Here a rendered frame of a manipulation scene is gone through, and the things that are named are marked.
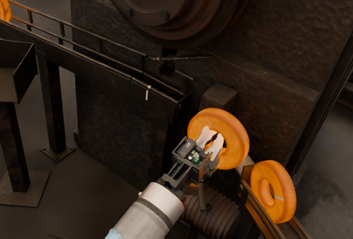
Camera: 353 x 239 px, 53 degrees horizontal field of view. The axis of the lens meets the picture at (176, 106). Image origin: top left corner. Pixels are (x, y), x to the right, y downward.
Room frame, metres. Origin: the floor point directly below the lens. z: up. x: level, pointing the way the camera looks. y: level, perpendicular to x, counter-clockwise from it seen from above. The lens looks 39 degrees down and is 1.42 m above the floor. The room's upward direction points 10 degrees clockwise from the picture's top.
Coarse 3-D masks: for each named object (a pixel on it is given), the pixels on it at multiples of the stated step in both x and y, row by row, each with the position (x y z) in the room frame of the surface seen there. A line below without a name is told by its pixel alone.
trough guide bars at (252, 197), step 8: (248, 192) 0.61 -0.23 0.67; (272, 192) 0.62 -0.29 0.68; (240, 200) 0.63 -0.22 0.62; (248, 200) 0.60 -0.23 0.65; (256, 200) 0.58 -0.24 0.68; (256, 208) 0.57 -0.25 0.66; (264, 208) 0.56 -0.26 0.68; (264, 216) 0.55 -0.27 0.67; (272, 224) 0.51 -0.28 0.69; (296, 224) 0.53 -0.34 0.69; (272, 232) 0.50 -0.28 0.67; (280, 232) 0.49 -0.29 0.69; (296, 232) 0.52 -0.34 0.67; (304, 232) 0.50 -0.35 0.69
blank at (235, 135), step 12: (216, 108) 0.66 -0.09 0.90; (192, 120) 0.65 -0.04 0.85; (204, 120) 0.64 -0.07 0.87; (216, 120) 0.62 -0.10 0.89; (228, 120) 0.62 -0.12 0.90; (192, 132) 0.65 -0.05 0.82; (228, 132) 0.61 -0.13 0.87; (240, 132) 0.60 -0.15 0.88; (228, 144) 0.60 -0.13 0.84; (240, 144) 0.59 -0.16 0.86; (228, 156) 0.60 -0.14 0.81; (240, 156) 0.58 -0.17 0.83; (228, 168) 0.59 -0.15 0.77
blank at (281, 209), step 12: (264, 168) 0.63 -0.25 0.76; (276, 168) 0.61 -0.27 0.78; (252, 180) 0.65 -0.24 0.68; (264, 180) 0.63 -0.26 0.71; (276, 180) 0.58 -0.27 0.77; (288, 180) 0.58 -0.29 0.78; (264, 192) 0.61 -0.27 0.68; (276, 192) 0.57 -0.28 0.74; (288, 192) 0.55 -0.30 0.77; (264, 204) 0.58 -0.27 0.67; (276, 204) 0.55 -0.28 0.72; (288, 204) 0.53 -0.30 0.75; (276, 216) 0.54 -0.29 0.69; (288, 216) 0.53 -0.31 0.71
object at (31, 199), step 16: (0, 48) 1.07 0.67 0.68; (16, 48) 1.07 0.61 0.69; (32, 48) 1.06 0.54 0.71; (0, 64) 1.07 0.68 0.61; (16, 64) 1.07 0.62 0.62; (32, 64) 1.04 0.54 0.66; (0, 80) 0.99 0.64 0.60; (16, 80) 0.89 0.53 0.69; (32, 80) 1.02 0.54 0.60; (0, 96) 0.90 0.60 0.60; (16, 96) 0.91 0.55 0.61; (0, 112) 0.94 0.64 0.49; (0, 128) 0.94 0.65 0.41; (16, 128) 0.98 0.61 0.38; (16, 144) 0.95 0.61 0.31; (16, 160) 0.94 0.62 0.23; (16, 176) 0.94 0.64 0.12; (32, 176) 1.03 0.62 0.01; (48, 176) 1.05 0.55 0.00; (0, 192) 0.92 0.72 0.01; (16, 192) 0.93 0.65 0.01; (32, 192) 0.95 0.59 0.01
